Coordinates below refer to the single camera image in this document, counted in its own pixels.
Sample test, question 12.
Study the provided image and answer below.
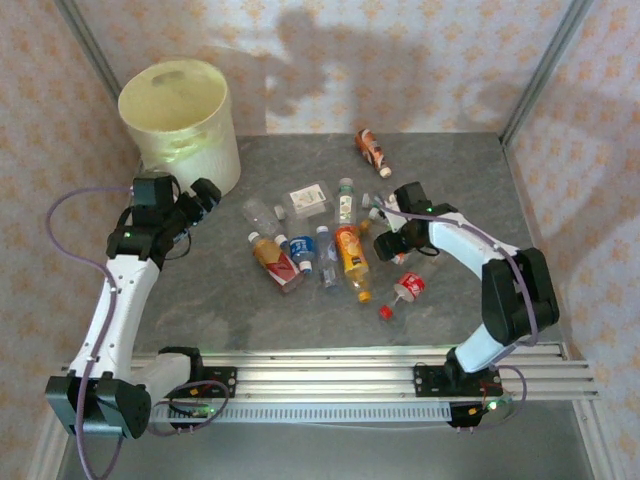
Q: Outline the orange label juice bottle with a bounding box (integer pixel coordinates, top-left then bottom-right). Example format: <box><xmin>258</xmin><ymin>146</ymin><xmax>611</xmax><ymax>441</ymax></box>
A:
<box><xmin>333</xmin><ymin>224</ymin><xmax>374</xmax><ymax>305</ymax></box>

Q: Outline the clear bottle grey cap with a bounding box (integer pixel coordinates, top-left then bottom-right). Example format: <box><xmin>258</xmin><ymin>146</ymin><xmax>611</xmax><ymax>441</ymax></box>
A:
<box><xmin>361</xmin><ymin>189</ymin><xmax>396</xmax><ymax>211</ymax></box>

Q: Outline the square clear bottle white label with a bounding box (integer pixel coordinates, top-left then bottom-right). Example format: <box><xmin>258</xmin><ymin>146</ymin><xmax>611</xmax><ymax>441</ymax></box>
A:
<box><xmin>273</xmin><ymin>182</ymin><xmax>335</xmax><ymax>221</ymax></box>

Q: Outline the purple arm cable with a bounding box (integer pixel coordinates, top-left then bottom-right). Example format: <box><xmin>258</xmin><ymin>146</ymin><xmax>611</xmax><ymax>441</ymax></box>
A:
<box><xmin>46</xmin><ymin>185</ymin><xmax>231</xmax><ymax>480</ymax></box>
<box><xmin>379</xmin><ymin>199</ymin><xmax>541</xmax><ymax>431</ymax></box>

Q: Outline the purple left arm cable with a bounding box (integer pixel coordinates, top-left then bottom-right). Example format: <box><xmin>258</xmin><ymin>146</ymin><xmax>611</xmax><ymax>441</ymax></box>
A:
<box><xmin>46</xmin><ymin>185</ymin><xmax>231</xmax><ymax>480</ymax></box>

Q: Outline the cream plastic bin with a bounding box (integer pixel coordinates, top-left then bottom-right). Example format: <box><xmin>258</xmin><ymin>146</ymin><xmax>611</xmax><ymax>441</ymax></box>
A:
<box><xmin>117</xmin><ymin>57</ymin><xmax>243</xmax><ymax>196</ymax></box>

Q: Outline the blue label water bottle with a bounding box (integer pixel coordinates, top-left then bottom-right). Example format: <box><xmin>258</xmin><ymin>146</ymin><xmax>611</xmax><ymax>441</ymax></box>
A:
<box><xmin>288</xmin><ymin>234</ymin><xmax>317</xmax><ymax>275</ymax></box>

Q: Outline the red label cola bottle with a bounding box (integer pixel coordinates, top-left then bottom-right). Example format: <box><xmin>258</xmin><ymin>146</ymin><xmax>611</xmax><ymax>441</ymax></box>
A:
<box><xmin>378</xmin><ymin>271</ymin><xmax>427</xmax><ymax>321</ymax></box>

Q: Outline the red label juice bottle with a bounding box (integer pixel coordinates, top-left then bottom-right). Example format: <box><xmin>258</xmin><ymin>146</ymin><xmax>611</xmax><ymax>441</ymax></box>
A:
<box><xmin>247</xmin><ymin>231</ymin><xmax>306</xmax><ymax>295</ymax></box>

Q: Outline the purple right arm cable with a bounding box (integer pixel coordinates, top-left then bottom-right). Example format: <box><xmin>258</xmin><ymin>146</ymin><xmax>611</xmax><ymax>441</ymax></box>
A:
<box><xmin>379</xmin><ymin>199</ymin><xmax>541</xmax><ymax>431</ymax></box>

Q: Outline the clear bottle blue cap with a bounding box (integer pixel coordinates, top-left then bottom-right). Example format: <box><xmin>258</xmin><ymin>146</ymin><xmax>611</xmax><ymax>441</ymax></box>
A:
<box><xmin>314</xmin><ymin>224</ymin><xmax>345</xmax><ymax>291</ymax></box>

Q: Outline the brown label bottle white cap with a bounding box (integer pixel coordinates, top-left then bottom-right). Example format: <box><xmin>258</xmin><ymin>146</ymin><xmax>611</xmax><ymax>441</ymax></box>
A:
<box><xmin>354</xmin><ymin>128</ymin><xmax>393</xmax><ymax>180</ymax></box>

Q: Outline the aluminium frame post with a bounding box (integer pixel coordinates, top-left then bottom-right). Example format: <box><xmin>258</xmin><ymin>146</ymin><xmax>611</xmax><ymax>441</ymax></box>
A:
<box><xmin>53</xmin><ymin>0</ymin><xmax>124</xmax><ymax>99</ymax></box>
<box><xmin>498</xmin><ymin>0</ymin><xmax>597</xmax><ymax>149</ymax></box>

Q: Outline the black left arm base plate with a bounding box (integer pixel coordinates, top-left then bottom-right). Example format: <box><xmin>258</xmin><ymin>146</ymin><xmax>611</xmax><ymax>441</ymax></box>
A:
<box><xmin>197</xmin><ymin>366</ymin><xmax>239</xmax><ymax>401</ymax></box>

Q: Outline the aluminium mounting rail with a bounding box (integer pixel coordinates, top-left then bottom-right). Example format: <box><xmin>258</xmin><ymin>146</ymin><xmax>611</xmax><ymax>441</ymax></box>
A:
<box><xmin>59</xmin><ymin>349</ymin><xmax>601</xmax><ymax>401</ymax></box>

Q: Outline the white slotted cable tray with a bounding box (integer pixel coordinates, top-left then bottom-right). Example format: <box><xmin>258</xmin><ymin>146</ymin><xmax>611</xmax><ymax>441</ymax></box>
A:
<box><xmin>149</xmin><ymin>402</ymin><xmax>454</xmax><ymax>425</ymax></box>

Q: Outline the clear crushed bottle white cap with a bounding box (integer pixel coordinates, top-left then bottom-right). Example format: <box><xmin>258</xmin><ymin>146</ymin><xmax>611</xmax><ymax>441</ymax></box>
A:
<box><xmin>242</xmin><ymin>198</ymin><xmax>290</xmax><ymax>249</ymax></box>

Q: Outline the green cap bottle white label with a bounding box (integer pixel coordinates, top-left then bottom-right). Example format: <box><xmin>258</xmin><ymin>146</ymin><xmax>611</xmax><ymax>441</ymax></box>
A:
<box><xmin>335</xmin><ymin>178</ymin><xmax>357</xmax><ymax>226</ymax></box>

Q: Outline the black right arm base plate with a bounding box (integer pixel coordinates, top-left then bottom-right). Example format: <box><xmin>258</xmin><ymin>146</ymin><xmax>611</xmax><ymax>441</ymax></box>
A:
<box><xmin>413</xmin><ymin>364</ymin><xmax>501</xmax><ymax>399</ymax></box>

